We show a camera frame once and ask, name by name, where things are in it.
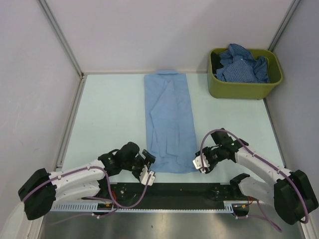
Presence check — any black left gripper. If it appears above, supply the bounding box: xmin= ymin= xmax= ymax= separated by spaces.
xmin=122 ymin=150 xmax=155 ymax=179

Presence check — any light blue long sleeve shirt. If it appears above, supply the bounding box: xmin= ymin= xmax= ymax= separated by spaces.
xmin=144 ymin=70 xmax=197 ymax=174

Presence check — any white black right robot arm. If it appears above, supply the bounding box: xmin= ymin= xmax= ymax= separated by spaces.
xmin=192 ymin=128 xmax=319 ymax=225

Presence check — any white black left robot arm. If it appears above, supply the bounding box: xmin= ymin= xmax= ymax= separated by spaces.
xmin=18 ymin=142 xmax=156 ymax=221

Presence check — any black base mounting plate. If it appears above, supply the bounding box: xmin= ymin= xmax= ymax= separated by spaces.
xmin=81 ymin=182 xmax=252 ymax=217

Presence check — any green plastic bin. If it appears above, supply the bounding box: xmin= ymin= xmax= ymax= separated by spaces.
xmin=207 ymin=44 xmax=283 ymax=100

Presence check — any blue checkered shirt in bin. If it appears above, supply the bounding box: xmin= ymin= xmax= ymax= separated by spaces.
xmin=214 ymin=43 xmax=270 ymax=84

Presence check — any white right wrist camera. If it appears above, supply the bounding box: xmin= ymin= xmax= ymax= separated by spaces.
xmin=192 ymin=151 xmax=210 ymax=173

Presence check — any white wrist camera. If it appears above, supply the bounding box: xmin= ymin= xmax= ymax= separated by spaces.
xmin=192 ymin=151 xmax=210 ymax=173
xmin=139 ymin=165 xmax=156 ymax=186

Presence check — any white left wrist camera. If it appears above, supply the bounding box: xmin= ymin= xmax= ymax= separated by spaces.
xmin=139 ymin=165 xmax=156 ymax=186

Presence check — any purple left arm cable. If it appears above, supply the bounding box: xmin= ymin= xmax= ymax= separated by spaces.
xmin=21 ymin=166 xmax=154 ymax=226

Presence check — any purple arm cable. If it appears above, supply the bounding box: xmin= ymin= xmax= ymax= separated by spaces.
xmin=21 ymin=166 xmax=154 ymax=226
xmin=199 ymin=128 xmax=310 ymax=232

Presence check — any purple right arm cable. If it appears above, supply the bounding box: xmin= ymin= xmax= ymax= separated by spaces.
xmin=199 ymin=128 xmax=310 ymax=232

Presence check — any white slotted cable duct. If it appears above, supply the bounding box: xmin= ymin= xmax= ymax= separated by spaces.
xmin=50 ymin=202 xmax=234 ymax=214

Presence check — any aluminium frame post right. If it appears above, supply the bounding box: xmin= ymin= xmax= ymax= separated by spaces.
xmin=268 ymin=0 xmax=303 ymax=52

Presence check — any aluminium frame post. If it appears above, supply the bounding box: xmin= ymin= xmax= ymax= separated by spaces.
xmin=37 ymin=0 xmax=84 ymax=79
xmin=268 ymin=0 xmax=303 ymax=52

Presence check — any aluminium frame post left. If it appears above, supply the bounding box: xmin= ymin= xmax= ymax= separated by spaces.
xmin=37 ymin=0 xmax=84 ymax=79

